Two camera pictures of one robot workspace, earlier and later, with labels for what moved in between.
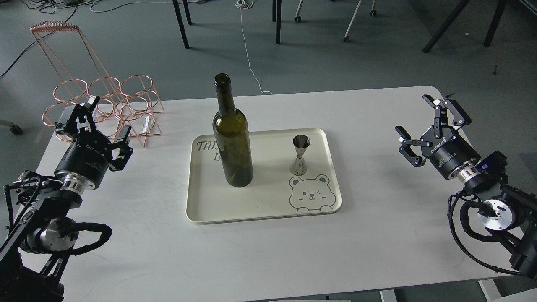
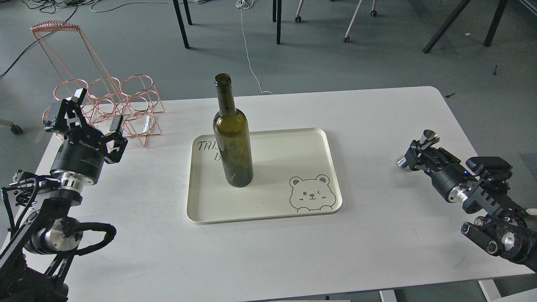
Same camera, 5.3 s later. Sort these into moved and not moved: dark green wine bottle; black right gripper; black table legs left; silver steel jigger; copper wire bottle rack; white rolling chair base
Moved: silver steel jigger; black right gripper
Not moved: copper wire bottle rack; white rolling chair base; black table legs left; dark green wine bottle
